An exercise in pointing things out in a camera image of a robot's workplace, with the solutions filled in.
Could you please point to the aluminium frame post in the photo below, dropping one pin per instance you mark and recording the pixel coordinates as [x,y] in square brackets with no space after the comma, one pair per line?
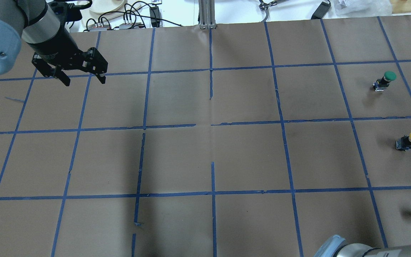
[207,14]

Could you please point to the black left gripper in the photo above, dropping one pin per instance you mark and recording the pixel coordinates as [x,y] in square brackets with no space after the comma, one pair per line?
[58,44]

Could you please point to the green push button switch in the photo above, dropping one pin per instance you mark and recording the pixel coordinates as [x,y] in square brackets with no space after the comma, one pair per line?
[384,82]

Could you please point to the usb hub with cables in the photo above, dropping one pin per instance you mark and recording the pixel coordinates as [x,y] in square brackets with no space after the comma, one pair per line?
[98,27]

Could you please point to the yellow push button switch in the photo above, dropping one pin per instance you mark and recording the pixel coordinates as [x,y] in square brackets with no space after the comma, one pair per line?
[403,143]

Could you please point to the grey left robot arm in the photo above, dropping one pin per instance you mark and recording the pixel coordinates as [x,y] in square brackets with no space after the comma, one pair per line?
[41,25]

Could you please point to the black power adapter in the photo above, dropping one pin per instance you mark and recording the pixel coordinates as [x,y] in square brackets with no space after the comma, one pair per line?
[155,16]

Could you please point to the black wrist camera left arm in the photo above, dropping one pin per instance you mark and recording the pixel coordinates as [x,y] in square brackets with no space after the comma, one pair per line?
[68,12]

